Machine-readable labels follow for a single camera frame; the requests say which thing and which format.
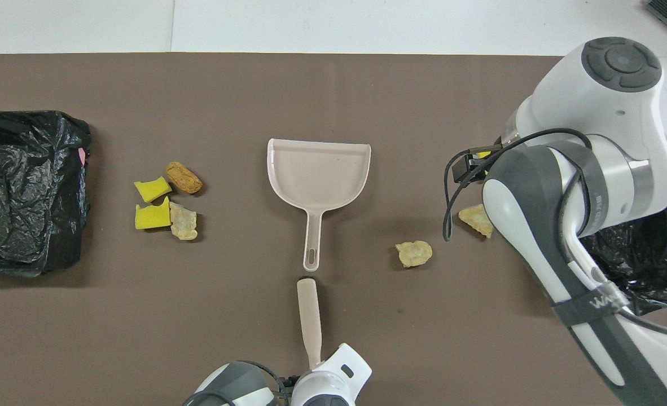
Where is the bin with black bag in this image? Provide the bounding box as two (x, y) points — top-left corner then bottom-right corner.
(0, 110), (93, 277)
(579, 197), (667, 316)

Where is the beige plastic dustpan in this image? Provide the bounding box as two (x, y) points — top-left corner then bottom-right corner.
(266, 138), (372, 272)

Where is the pale crumpled paper piece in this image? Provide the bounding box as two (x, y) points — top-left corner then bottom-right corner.
(169, 202), (199, 241)
(396, 240), (433, 268)
(458, 204), (494, 239)

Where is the brown crumpled lump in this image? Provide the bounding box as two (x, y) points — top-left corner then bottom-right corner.
(165, 162), (203, 195)

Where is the yellow sponge piece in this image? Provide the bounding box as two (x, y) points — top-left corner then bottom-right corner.
(134, 176), (172, 203)
(135, 196), (172, 230)

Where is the black cable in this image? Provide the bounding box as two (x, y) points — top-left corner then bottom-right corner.
(442, 129), (595, 242)

